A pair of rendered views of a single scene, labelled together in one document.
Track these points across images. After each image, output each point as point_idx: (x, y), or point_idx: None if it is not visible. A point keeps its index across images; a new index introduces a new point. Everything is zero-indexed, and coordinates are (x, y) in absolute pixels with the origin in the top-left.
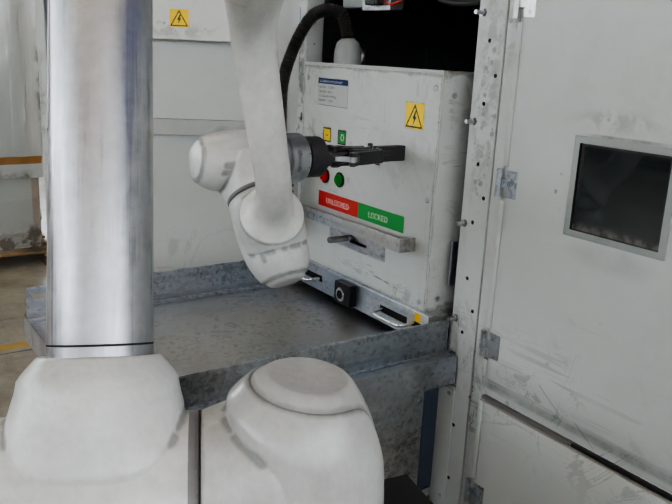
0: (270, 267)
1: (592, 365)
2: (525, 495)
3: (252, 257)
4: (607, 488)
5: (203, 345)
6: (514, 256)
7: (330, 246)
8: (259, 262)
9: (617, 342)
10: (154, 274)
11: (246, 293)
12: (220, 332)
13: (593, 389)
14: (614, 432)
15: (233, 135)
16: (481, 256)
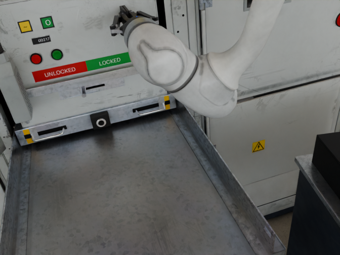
0: (236, 101)
1: (263, 60)
2: (238, 130)
3: (226, 103)
4: (273, 100)
5: (132, 202)
6: (216, 35)
7: (62, 103)
8: (231, 103)
9: (273, 45)
10: (4, 215)
11: (34, 174)
12: (110, 192)
13: (264, 69)
14: (274, 79)
15: (167, 33)
16: (187, 46)
